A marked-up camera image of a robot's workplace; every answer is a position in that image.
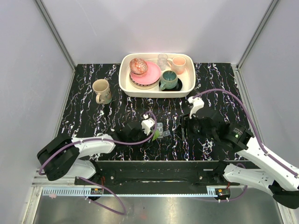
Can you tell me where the striped rim ceramic plate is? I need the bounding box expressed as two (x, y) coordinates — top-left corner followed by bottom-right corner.
(129, 72), (161, 89)

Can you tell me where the black saucer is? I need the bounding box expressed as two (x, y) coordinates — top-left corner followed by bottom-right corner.
(159, 78), (183, 91)

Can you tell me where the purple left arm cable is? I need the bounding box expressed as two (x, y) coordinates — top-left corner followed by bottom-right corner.
(38, 111), (157, 215)

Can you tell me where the clear weekly pill organizer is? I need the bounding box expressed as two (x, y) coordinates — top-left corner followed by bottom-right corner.
(156, 122), (171, 139)

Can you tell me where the green pill bottle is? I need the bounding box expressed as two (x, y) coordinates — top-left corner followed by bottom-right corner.
(152, 130), (160, 141)

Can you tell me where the clear drinking glass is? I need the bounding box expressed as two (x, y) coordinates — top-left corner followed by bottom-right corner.
(157, 54), (168, 70)

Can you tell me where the teal glazed ceramic mug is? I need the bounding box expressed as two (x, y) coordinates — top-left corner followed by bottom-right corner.
(159, 70), (178, 91)

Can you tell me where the pink ceramic mug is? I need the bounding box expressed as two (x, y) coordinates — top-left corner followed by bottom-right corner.
(167, 56), (186, 75)

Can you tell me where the cream illustrated ceramic mug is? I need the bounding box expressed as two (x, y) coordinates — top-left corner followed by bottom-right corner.
(92, 79), (112, 105)

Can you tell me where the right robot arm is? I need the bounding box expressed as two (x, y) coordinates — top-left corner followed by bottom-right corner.
(180, 108), (299, 209)

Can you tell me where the slotted cable duct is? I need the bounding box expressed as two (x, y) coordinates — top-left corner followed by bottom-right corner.
(42, 187), (103, 196)

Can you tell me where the white rectangular dish tub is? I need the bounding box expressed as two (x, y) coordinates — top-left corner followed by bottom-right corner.
(119, 53), (196, 98)

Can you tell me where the pink ceramic plate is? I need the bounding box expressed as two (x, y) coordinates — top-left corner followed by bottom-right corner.
(129, 62), (161, 86)

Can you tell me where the red patterned ceramic bowl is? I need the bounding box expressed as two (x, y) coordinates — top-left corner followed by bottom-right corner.
(129, 58), (148, 76)

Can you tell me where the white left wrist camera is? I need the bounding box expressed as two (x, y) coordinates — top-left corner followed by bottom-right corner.
(141, 118), (156, 135)

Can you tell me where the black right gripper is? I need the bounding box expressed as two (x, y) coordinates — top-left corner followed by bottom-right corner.
(173, 112), (217, 140)

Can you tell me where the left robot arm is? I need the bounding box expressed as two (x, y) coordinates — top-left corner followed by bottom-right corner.
(37, 121), (151, 185)

